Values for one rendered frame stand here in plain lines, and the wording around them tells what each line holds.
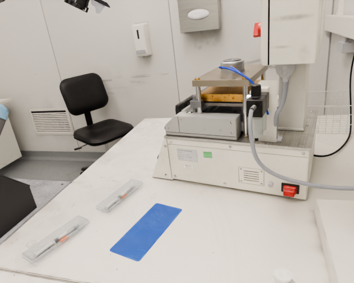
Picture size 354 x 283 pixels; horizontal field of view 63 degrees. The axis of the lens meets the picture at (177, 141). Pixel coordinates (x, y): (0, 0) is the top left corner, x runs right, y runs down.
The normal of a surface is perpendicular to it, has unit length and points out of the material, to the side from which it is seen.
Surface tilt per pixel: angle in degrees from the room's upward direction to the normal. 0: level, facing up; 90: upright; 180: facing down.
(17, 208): 90
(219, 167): 90
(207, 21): 90
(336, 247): 0
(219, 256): 0
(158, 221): 0
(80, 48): 90
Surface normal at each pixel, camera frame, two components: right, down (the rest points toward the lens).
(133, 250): -0.11, -0.92
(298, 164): -0.45, 0.39
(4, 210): 0.95, 0.01
